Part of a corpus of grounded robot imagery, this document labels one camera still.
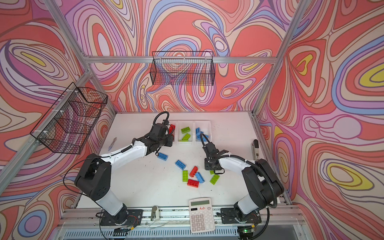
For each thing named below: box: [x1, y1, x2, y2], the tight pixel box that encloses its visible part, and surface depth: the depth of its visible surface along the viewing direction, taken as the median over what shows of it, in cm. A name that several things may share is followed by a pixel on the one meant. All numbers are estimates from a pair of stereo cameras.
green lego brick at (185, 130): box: [181, 126, 191, 134], surface depth 109 cm
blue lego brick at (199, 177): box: [195, 172, 205, 184], surface depth 86 cm
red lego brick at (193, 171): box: [189, 165, 199, 178], surface depth 88 cm
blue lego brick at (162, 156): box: [157, 152, 169, 161], surface depth 95 cm
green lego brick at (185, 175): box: [182, 170, 189, 182], surface depth 88 cm
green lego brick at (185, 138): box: [179, 133, 191, 142], surface depth 105 cm
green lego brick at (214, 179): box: [209, 174, 220, 186], surface depth 88 cm
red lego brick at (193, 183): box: [187, 179, 200, 188], surface depth 86 cm
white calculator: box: [188, 197, 215, 234], surface depth 74 cm
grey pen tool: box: [108, 137, 118, 151], surface depth 103 cm
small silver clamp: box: [150, 205, 160, 221], surface depth 75 cm
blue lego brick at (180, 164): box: [175, 159, 186, 170], surface depth 93 cm
